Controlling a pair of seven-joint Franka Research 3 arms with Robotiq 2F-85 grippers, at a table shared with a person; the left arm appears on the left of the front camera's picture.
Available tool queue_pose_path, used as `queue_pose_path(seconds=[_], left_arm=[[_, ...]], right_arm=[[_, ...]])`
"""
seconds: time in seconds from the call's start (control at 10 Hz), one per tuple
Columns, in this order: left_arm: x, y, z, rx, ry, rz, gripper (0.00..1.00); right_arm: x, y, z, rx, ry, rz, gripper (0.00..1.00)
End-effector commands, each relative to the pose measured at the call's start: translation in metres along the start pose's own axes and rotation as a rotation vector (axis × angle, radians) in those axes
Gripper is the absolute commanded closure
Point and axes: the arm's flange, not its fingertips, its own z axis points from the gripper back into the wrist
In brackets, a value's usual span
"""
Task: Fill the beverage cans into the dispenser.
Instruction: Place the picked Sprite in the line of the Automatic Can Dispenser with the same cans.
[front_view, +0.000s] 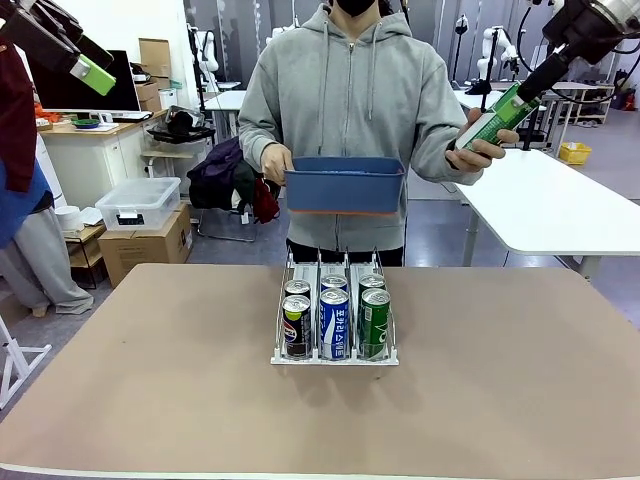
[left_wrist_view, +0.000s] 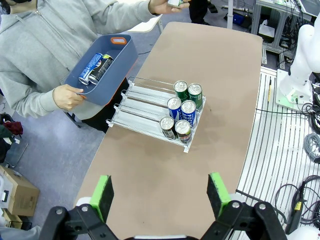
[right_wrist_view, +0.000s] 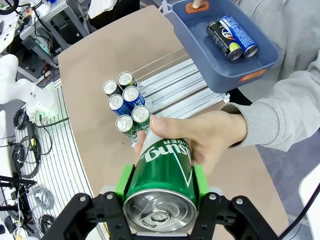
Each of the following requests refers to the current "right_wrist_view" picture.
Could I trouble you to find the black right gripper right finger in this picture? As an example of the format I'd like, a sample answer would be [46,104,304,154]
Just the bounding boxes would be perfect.
[193,164,278,240]

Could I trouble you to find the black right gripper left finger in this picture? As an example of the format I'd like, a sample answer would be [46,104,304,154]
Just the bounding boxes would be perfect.
[42,164,136,240]

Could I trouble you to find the green Chilsung cider can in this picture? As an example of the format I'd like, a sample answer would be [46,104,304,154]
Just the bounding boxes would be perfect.
[115,114,138,148]
[122,127,201,235]
[131,105,153,132]

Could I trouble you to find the blue plastic bin orange handles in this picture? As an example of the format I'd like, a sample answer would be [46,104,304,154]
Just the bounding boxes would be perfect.
[171,0,280,94]

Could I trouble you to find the blue Pocari Sweat can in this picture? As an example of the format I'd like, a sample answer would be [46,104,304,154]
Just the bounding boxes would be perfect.
[219,15,259,59]
[107,93,132,117]
[122,85,146,108]

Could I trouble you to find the aluminium slatted robot base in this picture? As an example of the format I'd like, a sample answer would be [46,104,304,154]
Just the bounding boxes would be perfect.
[14,79,108,240]

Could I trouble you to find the person's left forearm grey sleeve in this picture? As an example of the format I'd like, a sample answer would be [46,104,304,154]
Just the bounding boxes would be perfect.
[219,56,320,152]

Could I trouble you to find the person's left hand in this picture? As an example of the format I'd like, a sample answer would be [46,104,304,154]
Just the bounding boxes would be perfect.
[134,109,248,177]

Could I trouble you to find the black tripod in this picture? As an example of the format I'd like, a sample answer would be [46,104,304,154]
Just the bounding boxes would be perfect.
[0,174,38,192]

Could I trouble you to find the white power strip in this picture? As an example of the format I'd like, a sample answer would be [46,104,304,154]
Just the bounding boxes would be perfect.
[36,70,53,81]

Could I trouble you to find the grey zip hoodie torso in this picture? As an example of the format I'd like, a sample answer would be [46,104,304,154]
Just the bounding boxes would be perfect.
[232,0,320,83]

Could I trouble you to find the bystander in white top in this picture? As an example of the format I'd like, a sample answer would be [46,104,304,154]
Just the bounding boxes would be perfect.
[88,0,141,31]

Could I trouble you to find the grey cable coil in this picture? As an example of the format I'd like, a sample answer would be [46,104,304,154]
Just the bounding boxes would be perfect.
[33,184,55,210]

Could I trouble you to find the black thin cable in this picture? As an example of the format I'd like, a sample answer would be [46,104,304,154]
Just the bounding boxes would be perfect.
[278,183,320,240]

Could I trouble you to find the black cable coil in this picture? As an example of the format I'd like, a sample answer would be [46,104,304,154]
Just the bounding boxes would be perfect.
[11,136,43,179]
[13,109,30,131]

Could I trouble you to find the white wire can dispenser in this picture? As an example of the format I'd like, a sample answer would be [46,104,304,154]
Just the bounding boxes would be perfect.
[102,47,231,150]

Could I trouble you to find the aluminium frame workbench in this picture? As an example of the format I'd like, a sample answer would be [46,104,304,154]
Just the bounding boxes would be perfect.
[19,0,90,69]

